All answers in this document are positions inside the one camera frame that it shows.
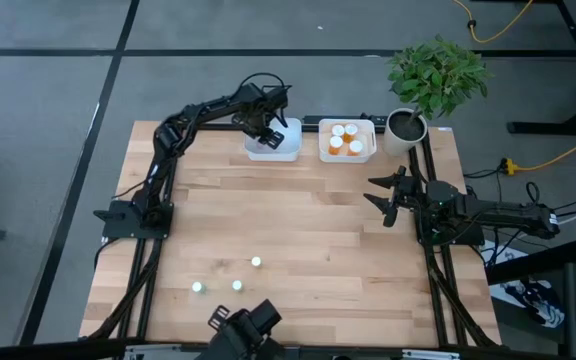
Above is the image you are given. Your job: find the black left wrist camera cable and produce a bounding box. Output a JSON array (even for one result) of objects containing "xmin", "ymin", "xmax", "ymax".
[{"xmin": 237, "ymin": 71, "xmax": 293, "ymax": 96}]

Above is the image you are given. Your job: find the yellow hanging extension cable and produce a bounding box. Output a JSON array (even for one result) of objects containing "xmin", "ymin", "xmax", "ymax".
[{"xmin": 451, "ymin": 0, "xmax": 535, "ymax": 45}]

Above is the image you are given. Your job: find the black desk leg frame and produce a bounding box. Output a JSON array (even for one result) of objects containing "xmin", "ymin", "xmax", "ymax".
[{"xmin": 506, "ymin": 0, "xmax": 576, "ymax": 136}]

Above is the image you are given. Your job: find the grey metal camera bracket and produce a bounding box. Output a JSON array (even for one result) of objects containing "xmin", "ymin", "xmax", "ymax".
[{"xmin": 122, "ymin": 342, "xmax": 462, "ymax": 360}]

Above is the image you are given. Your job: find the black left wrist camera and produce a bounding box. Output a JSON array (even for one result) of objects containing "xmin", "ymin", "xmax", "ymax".
[{"xmin": 266, "ymin": 85, "xmax": 290, "ymax": 114}]

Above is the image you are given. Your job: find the black aluminium table frame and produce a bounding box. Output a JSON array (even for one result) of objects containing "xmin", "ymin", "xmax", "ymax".
[{"xmin": 80, "ymin": 112, "xmax": 502, "ymax": 350}]

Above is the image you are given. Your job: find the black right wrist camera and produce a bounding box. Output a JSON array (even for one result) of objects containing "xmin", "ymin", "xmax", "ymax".
[{"xmin": 426, "ymin": 179, "xmax": 462, "ymax": 211}]

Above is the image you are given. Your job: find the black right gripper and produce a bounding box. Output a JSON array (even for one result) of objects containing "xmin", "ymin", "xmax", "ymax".
[{"xmin": 363, "ymin": 166, "xmax": 429, "ymax": 227}]

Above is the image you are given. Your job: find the green leafy plant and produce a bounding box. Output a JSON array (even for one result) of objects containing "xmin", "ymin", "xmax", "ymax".
[{"xmin": 386, "ymin": 33, "xmax": 494, "ymax": 121}]

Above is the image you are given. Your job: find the yellow cable with plug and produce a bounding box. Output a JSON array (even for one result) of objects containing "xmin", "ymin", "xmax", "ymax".
[{"xmin": 505, "ymin": 125, "xmax": 576, "ymax": 177}]

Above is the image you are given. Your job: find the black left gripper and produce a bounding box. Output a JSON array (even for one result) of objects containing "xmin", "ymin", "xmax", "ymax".
[{"xmin": 235, "ymin": 83, "xmax": 286, "ymax": 150}]

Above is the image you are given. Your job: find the white blue printed bag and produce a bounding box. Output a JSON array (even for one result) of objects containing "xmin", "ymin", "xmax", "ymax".
[{"xmin": 487, "ymin": 239, "xmax": 567, "ymax": 330}]

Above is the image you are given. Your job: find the white plant pot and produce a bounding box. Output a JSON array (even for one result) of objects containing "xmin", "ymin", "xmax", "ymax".
[{"xmin": 383, "ymin": 107, "xmax": 429, "ymax": 158}]

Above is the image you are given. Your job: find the black desk crossbar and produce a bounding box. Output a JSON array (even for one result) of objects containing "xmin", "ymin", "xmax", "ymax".
[{"xmin": 487, "ymin": 238, "xmax": 576, "ymax": 286}]

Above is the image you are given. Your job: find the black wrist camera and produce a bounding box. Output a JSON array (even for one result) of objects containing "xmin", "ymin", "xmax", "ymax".
[
  {"xmin": 426, "ymin": 179, "xmax": 462, "ymax": 211},
  {"xmin": 266, "ymin": 85, "xmax": 290, "ymax": 114}
]

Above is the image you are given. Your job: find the white plastic bin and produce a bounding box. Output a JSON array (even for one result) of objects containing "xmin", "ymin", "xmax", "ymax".
[
  {"xmin": 318, "ymin": 117, "xmax": 378, "ymax": 164},
  {"xmin": 243, "ymin": 116, "xmax": 304, "ymax": 163}
]

